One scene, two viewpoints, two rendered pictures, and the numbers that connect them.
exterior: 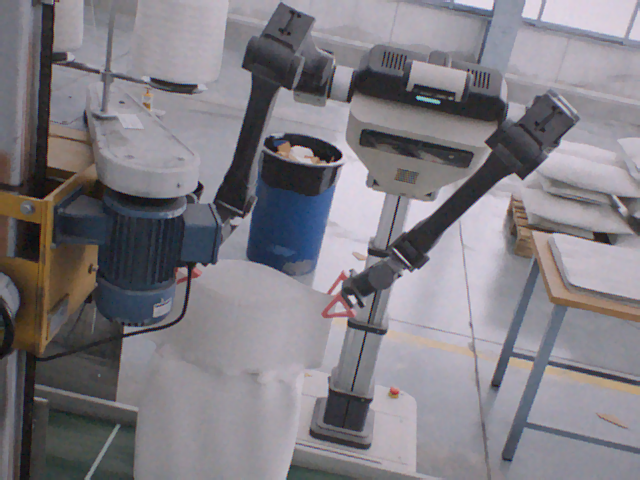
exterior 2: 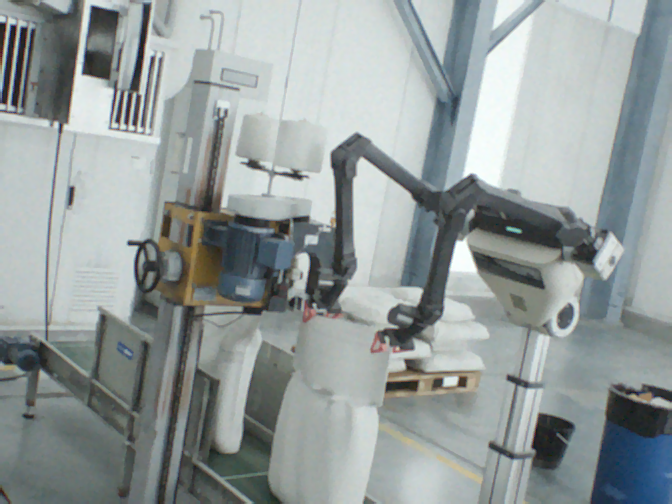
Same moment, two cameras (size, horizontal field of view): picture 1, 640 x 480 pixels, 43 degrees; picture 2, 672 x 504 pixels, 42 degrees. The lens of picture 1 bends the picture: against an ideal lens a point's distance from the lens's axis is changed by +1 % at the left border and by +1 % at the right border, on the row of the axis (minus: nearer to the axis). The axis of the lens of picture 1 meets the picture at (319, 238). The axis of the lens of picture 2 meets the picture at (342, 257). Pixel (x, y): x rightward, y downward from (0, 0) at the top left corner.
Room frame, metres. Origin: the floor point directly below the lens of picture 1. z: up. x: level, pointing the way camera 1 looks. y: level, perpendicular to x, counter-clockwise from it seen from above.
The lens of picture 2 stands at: (-0.31, -1.96, 1.64)
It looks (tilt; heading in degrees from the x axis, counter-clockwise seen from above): 7 degrees down; 48
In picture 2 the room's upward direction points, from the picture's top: 10 degrees clockwise
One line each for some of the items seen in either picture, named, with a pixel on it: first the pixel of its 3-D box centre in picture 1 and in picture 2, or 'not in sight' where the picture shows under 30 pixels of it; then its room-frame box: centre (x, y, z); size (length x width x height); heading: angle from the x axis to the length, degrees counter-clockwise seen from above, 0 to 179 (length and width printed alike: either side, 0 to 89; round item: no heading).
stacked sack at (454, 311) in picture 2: not in sight; (428, 304); (4.63, 2.43, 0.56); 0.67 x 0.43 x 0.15; 88
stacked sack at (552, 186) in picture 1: (568, 179); not in sight; (5.12, -1.53, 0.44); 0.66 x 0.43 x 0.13; 178
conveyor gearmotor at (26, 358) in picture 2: not in sight; (23, 352); (1.43, 2.14, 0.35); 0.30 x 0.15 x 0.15; 88
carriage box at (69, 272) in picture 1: (22, 233); (214, 254); (1.39, 0.57, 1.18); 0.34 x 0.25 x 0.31; 178
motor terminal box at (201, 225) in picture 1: (196, 238); (274, 256); (1.39, 0.23, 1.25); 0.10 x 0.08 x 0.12; 23
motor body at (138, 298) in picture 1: (139, 255); (245, 262); (1.35, 0.33, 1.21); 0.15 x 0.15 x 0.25
